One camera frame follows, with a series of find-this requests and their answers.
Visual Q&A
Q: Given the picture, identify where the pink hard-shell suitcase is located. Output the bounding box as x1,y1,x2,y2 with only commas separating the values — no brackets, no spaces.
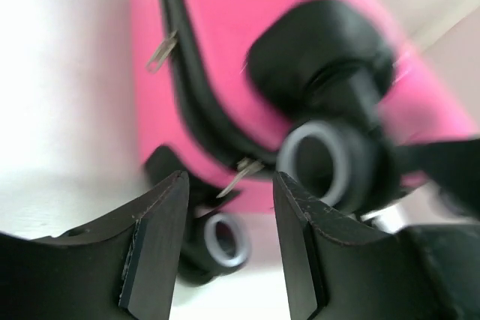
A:
130,0,479,285

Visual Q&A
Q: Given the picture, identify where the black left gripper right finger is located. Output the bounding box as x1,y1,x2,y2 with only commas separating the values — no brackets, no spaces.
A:
273,173,479,320

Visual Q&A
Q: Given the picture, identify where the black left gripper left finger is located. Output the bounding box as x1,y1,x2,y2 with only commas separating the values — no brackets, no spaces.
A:
1,172,189,319

